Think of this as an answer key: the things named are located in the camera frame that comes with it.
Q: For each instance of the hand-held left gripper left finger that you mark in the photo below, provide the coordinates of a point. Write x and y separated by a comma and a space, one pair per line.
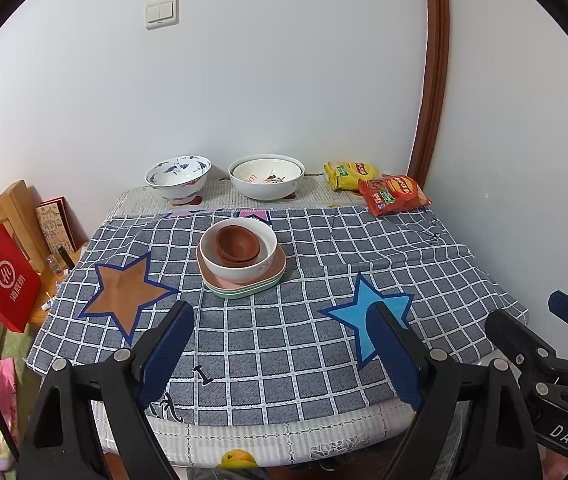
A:
164, 355

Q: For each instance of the patterned beige box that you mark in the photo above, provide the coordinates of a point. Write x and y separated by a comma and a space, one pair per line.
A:
51, 227

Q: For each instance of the blue patterned white bowl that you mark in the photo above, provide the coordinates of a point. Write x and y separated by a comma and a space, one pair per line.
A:
179, 190

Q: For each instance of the red snack packet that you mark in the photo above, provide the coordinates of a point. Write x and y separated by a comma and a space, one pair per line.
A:
396, 195

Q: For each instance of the large white bowl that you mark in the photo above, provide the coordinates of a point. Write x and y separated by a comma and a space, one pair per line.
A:
264, 191

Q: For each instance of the red paper bag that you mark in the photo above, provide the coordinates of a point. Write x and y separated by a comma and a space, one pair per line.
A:
1, 280

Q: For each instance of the white printed bowl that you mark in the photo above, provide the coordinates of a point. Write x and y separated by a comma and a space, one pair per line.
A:
249, 172

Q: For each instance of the grey checked star cloth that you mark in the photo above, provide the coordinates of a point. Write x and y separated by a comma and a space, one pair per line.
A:
274, 340

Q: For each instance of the brown wooden door frame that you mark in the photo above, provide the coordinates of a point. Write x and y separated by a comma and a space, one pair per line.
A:
434, 60

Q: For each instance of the light wooden chair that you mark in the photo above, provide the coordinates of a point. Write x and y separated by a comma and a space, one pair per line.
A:
16, 200

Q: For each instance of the yellow snack packet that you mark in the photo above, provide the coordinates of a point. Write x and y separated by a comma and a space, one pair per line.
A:
346, 175

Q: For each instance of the pink square plate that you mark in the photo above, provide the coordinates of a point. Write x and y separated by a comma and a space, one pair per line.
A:
276, 265

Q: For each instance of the small glass jar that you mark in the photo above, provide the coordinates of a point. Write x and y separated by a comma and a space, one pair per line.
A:
55, 264

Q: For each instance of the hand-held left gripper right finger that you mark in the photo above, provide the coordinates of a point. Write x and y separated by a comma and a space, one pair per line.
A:
399, 355

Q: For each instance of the plain white bowl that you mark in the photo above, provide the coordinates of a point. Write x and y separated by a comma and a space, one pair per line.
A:
234, 272

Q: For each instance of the small brown bowl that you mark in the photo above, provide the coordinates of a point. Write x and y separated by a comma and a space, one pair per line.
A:
258, 256
234, 245

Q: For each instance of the green square plate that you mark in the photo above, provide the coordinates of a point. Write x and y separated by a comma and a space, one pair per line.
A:
239, 294

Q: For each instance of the white light switch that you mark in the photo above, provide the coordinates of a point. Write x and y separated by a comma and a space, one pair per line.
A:
162, 12

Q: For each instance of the dark red book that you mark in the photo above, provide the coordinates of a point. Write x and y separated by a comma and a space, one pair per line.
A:
78, 225

